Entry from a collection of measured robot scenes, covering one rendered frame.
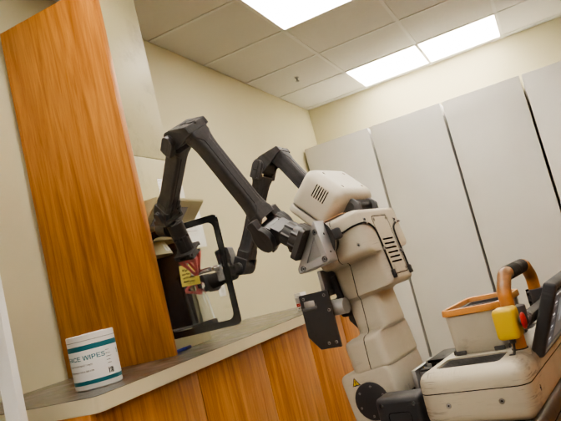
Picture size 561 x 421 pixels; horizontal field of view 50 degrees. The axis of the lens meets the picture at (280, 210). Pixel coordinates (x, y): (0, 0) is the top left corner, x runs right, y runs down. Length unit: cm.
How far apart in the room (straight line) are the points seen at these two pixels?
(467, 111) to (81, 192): 342
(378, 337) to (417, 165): 346
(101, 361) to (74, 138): 97
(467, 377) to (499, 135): 368
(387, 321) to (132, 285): 96
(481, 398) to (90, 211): 152
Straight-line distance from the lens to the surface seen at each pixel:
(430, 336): 509
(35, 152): 253
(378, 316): 170
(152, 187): 243
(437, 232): 499
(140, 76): 265
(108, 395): 158
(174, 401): 183
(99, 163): 230
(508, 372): 140
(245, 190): 164
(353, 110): 571
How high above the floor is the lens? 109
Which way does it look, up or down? 7 degrees up
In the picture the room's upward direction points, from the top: 14 degrees counter-clockwise
